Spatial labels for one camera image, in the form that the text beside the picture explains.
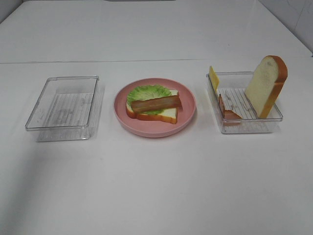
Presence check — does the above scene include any yellow cheese slice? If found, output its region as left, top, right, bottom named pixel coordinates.
left=209, top=66, right=219, bottom=94

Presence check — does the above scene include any clear right plastic tray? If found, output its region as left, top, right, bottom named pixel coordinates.
left=206, top=71, right=283, bottom=134

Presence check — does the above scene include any dark brown bacon strip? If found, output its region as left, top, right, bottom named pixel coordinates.
left=131, top=95, right=182, bottom=113

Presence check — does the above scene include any clear left plastic tray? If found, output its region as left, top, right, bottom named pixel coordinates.
left=25, top=76, right=102, bottom=142

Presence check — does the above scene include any green lettuce leaf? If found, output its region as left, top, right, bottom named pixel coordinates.
left=126, top=85, right=178, bottom=114

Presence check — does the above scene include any pink bacon strip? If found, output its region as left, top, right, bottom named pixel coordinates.
left=218, top=94, right=242, bottom=120

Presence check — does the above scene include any clear plastic tray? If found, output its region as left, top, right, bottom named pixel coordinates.
left=206, top=71, right=283, bottom=134
left=25, top=76, right=102, bottom=142

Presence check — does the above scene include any bread slice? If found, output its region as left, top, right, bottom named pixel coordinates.
left=245, top=55, right=288, bottom=118
left=125, top=89, right=180, bottom=124

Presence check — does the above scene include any pink round plate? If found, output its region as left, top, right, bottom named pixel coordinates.
left=114, top=78, right=196, bottom=138

